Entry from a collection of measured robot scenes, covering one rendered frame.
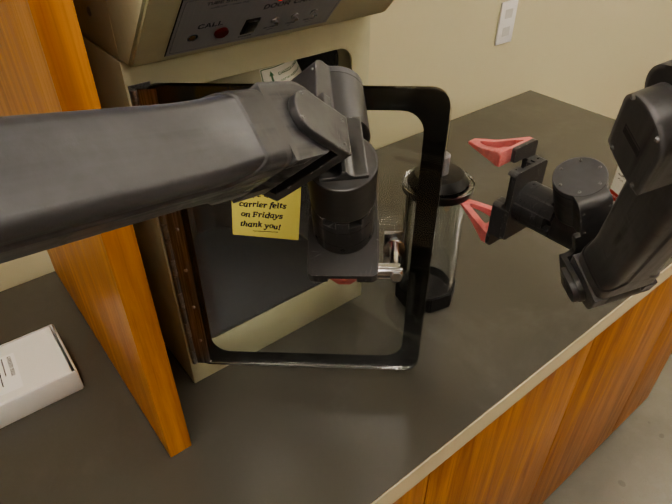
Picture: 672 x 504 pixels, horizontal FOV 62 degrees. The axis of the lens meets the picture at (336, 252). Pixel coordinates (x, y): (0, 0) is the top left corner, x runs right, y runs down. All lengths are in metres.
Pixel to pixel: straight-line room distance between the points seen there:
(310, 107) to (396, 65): 1.06
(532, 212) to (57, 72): 0.54
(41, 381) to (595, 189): 0.75
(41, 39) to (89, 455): 0.54
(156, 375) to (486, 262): 0.65
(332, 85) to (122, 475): 0.55
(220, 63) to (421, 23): 0.90
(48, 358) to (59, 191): 0.67
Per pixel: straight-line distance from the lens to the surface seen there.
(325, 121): 0.40
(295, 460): 0.77
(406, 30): 1.44
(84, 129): 0.28
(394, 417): 0.80
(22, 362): 0.93
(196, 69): 0.63
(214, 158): 0.32
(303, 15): 0.63
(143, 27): 0.52
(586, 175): 0.67
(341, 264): 0.51
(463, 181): 0.84
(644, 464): 2.10
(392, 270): 0.60
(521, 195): 0.75
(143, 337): 0.63
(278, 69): 0.72
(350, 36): 0.74
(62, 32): 0.48
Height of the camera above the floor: 1.59
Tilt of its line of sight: 37 degrees down
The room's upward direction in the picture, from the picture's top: straight up
